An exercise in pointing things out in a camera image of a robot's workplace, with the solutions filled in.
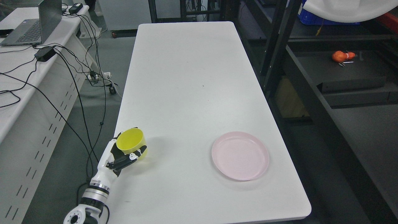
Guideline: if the white side desk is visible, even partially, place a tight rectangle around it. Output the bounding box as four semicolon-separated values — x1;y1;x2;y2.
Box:
0;6;103;224

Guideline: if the black metal shelf rack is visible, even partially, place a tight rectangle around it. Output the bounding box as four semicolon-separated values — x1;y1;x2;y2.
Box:
237;0;397;224

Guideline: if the pink plastic plate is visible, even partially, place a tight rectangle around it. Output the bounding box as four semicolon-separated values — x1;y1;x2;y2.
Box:
211;131;270;181

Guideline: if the blue plastic crate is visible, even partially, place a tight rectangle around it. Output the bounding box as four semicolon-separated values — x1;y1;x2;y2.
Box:
298;8;360;25

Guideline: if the white power strip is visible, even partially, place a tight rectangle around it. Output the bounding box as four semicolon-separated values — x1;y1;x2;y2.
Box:
86;71;112;83

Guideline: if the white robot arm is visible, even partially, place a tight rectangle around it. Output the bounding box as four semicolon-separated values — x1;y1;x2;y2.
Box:
63;183;110;224

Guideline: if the black box on shelf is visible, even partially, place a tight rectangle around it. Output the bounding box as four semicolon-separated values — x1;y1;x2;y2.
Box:
295;51;393;93

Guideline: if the black power adapter brick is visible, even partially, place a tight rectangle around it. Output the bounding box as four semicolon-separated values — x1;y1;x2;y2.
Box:
34;46;56;62

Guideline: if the yellow plastic cup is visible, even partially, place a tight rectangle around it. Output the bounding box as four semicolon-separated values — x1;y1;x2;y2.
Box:
116;127;147;155

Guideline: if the orange toy on shelf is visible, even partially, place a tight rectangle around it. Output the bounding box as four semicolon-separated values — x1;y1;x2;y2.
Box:
331;51;356;63

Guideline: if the grey laptop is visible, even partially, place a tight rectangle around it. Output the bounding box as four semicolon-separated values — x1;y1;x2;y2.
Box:
1;0;62;46

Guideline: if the white round lamp shade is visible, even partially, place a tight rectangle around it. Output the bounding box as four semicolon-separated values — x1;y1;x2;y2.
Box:
302;0;398;23

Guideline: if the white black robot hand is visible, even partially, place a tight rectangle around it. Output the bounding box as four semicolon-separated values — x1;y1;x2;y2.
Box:
90;132;148;188

